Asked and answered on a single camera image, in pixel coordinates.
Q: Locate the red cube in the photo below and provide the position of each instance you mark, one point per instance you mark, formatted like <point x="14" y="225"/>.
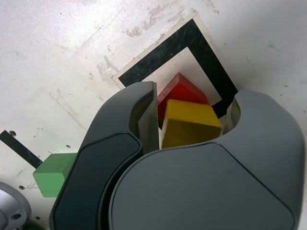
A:
<point x="182" y="88"/>

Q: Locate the green cube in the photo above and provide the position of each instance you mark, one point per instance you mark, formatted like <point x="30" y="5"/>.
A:
<point x="52" y="172"/>

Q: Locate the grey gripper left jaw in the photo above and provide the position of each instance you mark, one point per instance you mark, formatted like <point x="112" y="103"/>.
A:
<point x="96" y="179"/>

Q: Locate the black tape square outline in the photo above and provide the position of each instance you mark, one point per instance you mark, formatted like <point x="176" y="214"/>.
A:
<point x="168" y="50"/>

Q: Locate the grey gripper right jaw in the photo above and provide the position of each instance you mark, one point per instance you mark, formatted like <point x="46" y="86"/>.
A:
<point x="204" y="191"/>

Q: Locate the black tape strip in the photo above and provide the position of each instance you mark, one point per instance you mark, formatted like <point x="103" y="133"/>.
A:
<point x="19" y="148"/>

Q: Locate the yellow cube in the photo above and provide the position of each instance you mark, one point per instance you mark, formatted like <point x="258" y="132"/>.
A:
<point x="192" y="119"/>

